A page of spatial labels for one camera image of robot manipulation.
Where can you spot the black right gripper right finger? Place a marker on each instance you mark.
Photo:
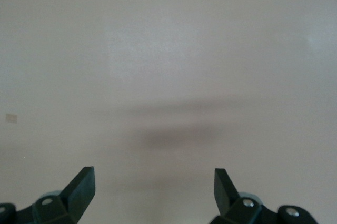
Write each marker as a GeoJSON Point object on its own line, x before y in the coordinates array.
{"type": "Point", "coordinates": [223, 189]}

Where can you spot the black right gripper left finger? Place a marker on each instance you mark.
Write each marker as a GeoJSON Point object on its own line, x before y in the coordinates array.
{"type": "Point", "coordinates": [79, 189]}

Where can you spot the small brown tape square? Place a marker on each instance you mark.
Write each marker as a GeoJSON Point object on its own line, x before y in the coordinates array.
{"type": "Point", "coordinates": [11, 118]}

